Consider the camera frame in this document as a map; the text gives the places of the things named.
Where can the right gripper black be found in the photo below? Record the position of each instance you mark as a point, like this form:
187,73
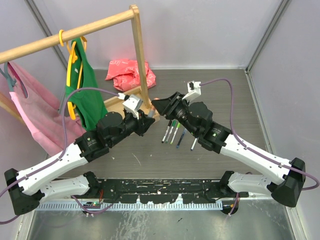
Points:
164,106

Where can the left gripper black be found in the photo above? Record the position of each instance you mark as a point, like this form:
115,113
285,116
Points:
143,123

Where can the grey pencil orange tip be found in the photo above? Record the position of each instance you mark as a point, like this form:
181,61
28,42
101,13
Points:
152,111

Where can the white pen black tip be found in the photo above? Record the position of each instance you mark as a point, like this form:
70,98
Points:
165,134

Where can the dark green pen cap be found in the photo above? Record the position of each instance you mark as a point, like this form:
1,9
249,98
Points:
173,124

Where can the white pen green tip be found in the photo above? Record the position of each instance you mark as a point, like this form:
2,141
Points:
174,135

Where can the blue pen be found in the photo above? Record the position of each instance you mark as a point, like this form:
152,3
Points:
181,138

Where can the short white pen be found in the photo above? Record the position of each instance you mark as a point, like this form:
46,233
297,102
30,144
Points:
193,144

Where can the long white green pen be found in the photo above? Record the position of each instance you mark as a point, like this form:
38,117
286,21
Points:
169,134

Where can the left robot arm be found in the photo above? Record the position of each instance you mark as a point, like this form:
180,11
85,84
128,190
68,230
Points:
30,187

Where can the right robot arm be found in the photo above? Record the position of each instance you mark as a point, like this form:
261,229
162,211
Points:
278,177

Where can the red patterned cloth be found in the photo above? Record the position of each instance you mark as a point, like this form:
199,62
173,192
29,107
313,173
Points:
124,73

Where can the green tank top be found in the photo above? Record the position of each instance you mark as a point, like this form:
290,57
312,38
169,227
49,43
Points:
88,105

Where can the pink shirt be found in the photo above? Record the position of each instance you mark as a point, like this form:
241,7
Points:
39,109

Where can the grey blue hanger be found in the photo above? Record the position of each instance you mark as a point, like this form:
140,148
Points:
11,81

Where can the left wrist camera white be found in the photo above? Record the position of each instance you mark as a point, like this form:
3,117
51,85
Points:
131,104

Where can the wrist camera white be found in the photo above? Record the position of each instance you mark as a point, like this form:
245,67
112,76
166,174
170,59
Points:
194,91
131,104

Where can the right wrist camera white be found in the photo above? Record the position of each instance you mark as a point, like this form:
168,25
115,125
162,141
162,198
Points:
194,91

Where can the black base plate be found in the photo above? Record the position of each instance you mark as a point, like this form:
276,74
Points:
157,191

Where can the white cable duct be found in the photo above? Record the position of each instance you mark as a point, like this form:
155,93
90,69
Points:
176,206

